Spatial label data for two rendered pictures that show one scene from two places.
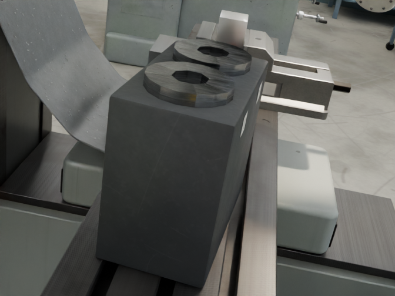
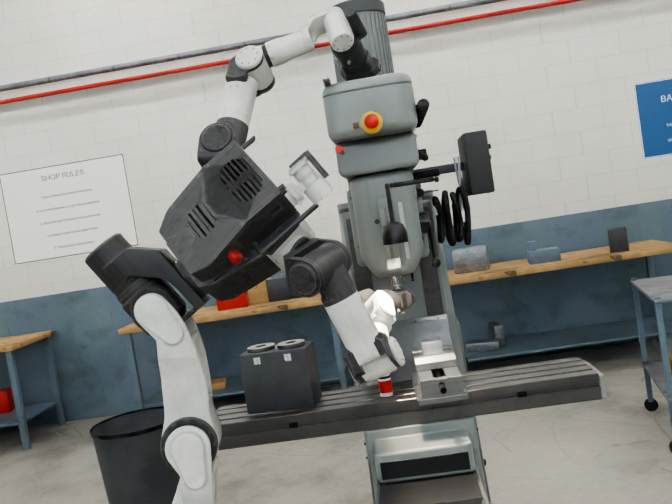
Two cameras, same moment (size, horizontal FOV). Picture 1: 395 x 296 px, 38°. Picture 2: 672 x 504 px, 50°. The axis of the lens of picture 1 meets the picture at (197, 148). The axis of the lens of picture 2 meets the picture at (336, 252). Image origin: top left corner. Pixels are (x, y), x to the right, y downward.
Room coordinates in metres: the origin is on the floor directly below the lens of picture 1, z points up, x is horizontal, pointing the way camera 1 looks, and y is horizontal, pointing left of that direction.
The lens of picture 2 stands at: (0.87, -2.26, 1.53)
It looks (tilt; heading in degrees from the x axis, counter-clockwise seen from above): 3 degrees down; 92
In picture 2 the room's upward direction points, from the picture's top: 9 degrees counter-clockwise
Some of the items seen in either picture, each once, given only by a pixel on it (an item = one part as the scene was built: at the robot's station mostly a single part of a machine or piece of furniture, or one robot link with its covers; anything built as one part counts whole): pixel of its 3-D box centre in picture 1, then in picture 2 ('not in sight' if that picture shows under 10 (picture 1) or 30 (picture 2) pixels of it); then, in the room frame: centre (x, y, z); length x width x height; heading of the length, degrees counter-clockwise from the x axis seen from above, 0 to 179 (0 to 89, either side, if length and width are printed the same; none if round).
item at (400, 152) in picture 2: not in sight; (378, 157); (0.99, 0.02, 1.68); 0.34 x 0.24 x 0.10; 87
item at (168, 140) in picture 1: (188, 147); (280, 374); (0.57, 0.01, 1.05); 0.22 x 0.12 x 0.20; 170
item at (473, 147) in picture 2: not in sight; (476, 163); (1.34, 0.26, 1.62); 0.20 x 0.09 x 0.21; 87
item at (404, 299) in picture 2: not in sight; (389, 303); (0.95, -0.11, 1.23); 0.13 x 0.12 x 0.10; 157
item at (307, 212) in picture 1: (205, 166); (420, 431); (0.99, -0.02, 0.81); 0.50 x 0.35 x 0.12; 87
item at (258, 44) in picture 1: (258, 49); (434, 360); (1.06, -0.08, 1.04); 0.12 x 0.06 x 0.04; 178
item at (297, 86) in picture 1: (241, 63); (435, 369); (1.06, -0.06, 1.00); 0.35 x 0.15 x 0.11; 88
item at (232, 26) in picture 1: (231, 31); (432, 349); (1.06, -0.03, 1.06); 0.06 x 0.05 x 0.06; 178
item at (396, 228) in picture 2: not in sight; (394, 232); (0.99, -0.25, 1.45); 0.07 x 0.07 x 0.06
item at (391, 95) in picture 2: not in sight; (371, 115); (0.99, -0.01, 1.81); 0.47 x 0.26 x 0.16; 87
